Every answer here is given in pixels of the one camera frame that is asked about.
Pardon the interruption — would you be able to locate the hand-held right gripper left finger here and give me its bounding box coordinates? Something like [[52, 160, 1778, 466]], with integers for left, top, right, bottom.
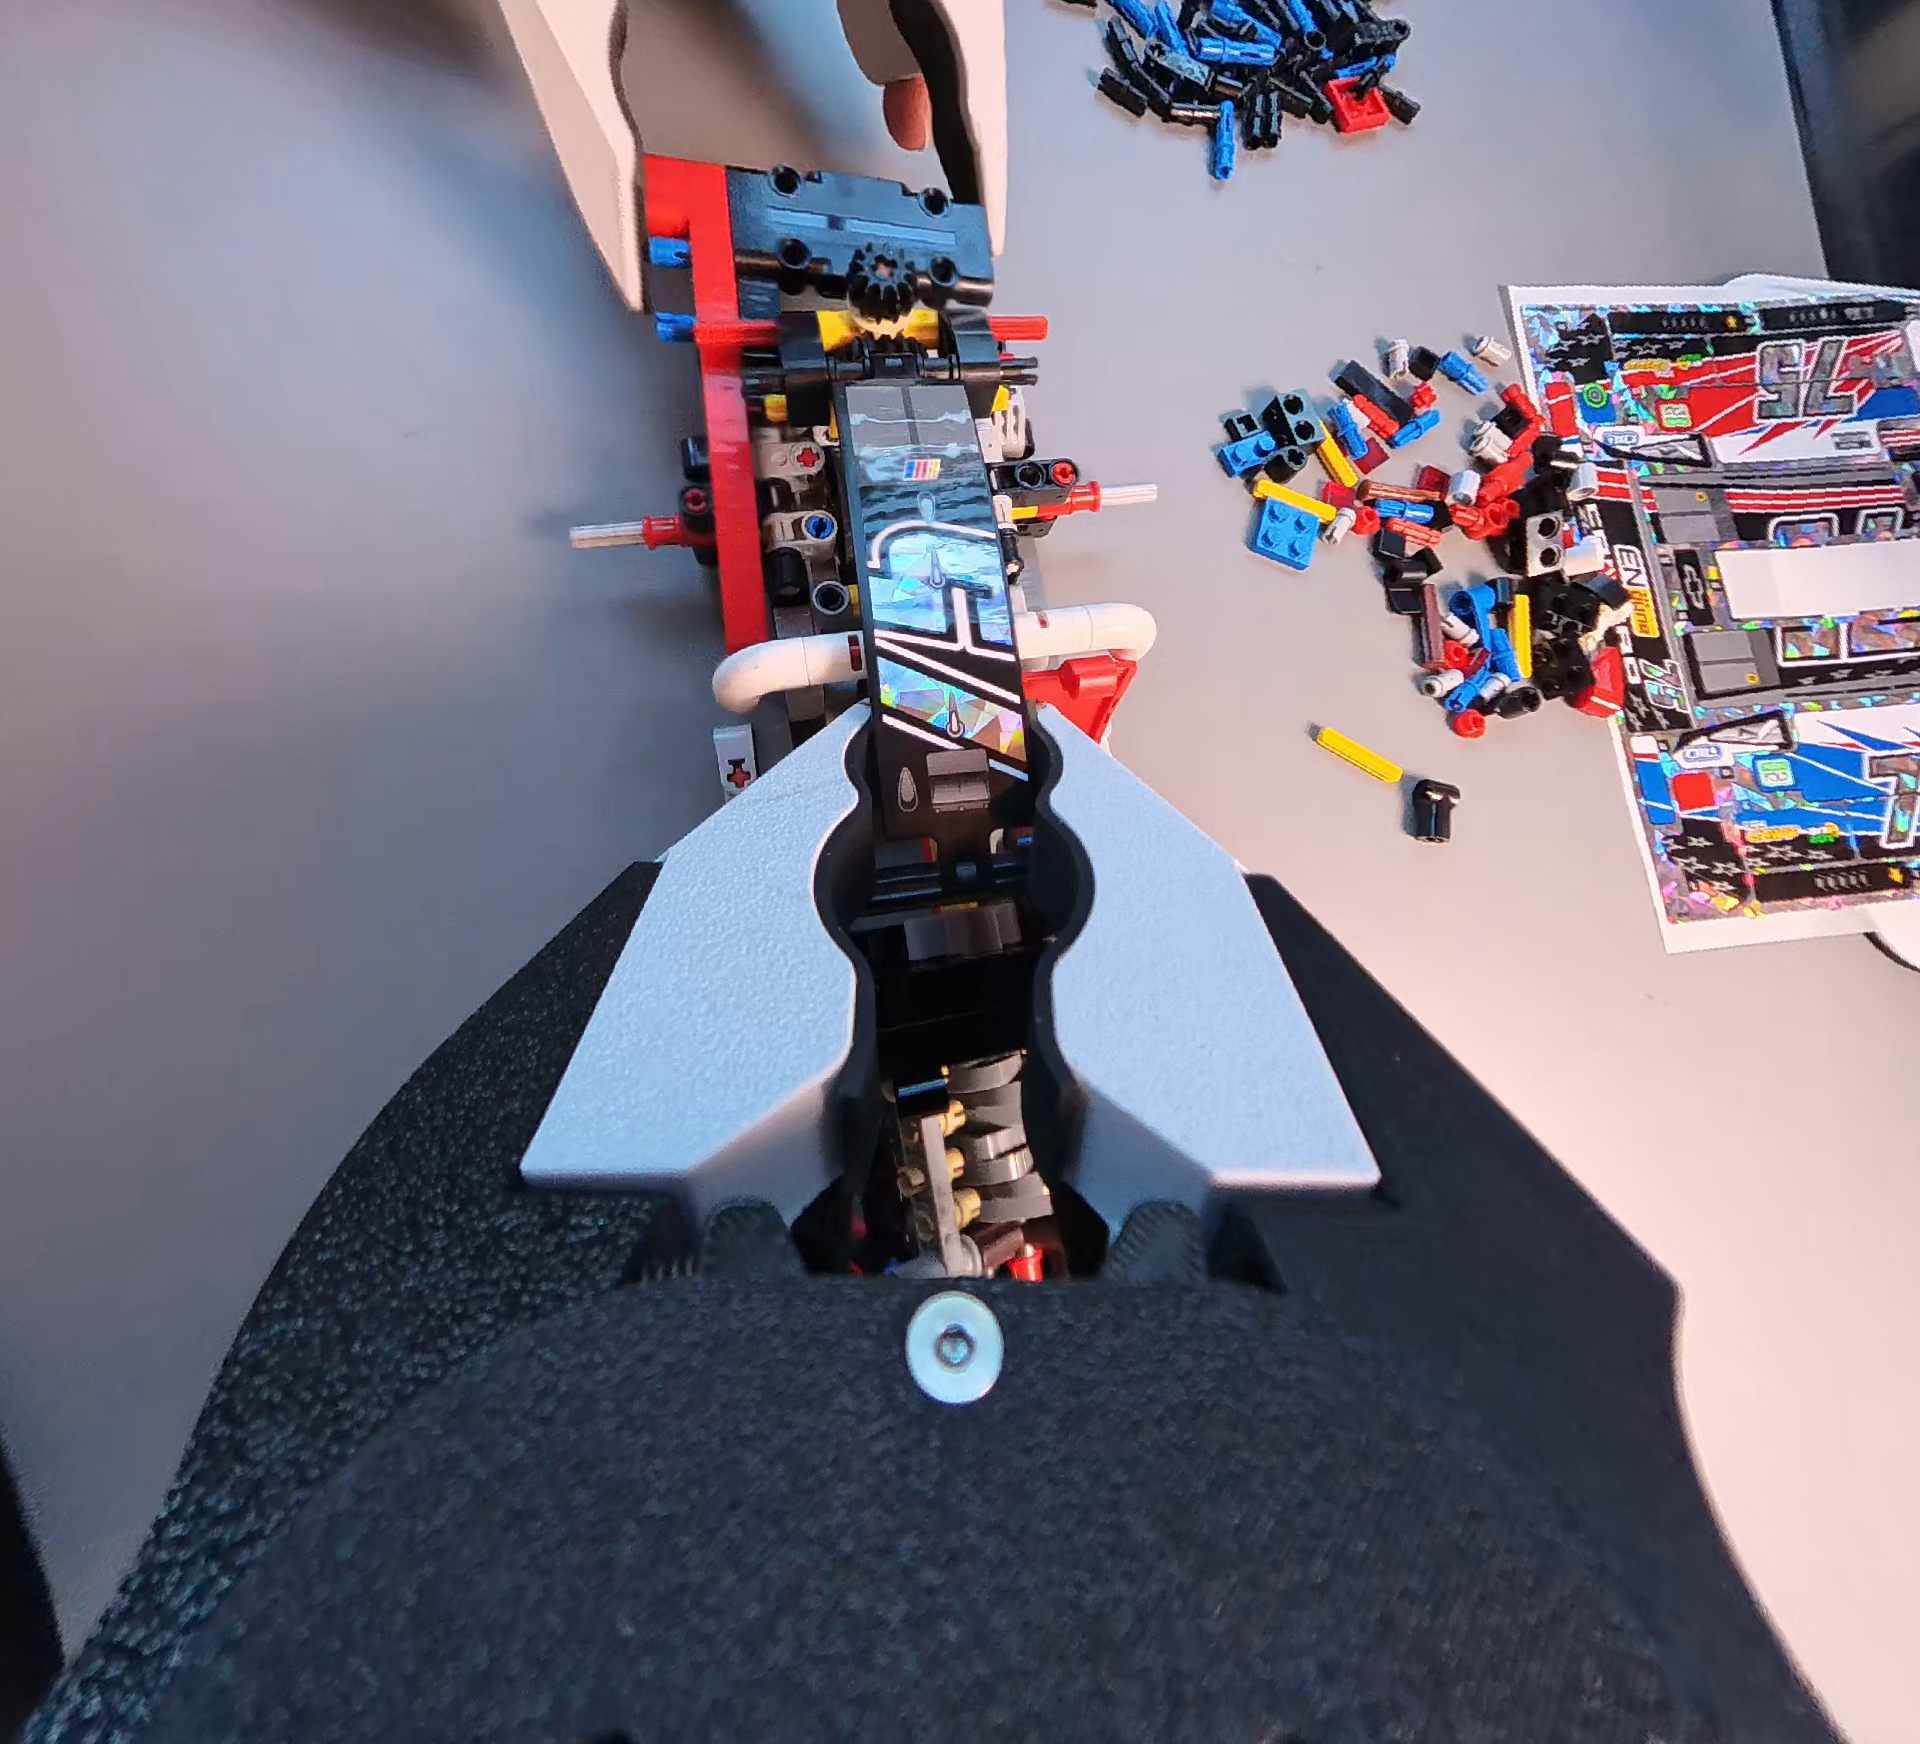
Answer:
[[516, 706, 889, 1236]]

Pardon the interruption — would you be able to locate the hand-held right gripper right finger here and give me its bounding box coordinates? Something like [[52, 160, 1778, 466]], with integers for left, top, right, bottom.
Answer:
[[1034, 706, 1382, 1236]]

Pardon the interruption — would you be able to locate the red black lego beam assembly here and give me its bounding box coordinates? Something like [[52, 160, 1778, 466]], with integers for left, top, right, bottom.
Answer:
[[644, 155, 999, 658]]

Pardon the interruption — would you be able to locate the lego race car model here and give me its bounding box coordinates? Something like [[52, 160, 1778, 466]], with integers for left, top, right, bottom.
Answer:
[[570, 274, 1166, 1289]]

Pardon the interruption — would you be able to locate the pile of mixed lego pieces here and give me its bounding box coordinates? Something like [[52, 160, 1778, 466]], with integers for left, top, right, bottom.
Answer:
[[1215, 333, 1637, 742]]

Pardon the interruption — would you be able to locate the pile of black blue pins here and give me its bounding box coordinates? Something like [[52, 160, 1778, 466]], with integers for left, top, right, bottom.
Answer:
[[1043, 0, 1452, 181]]

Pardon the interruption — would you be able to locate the holographic sticker sheet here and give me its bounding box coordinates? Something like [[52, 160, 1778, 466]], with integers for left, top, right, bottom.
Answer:
[[1501, 282, 1920, 950]]

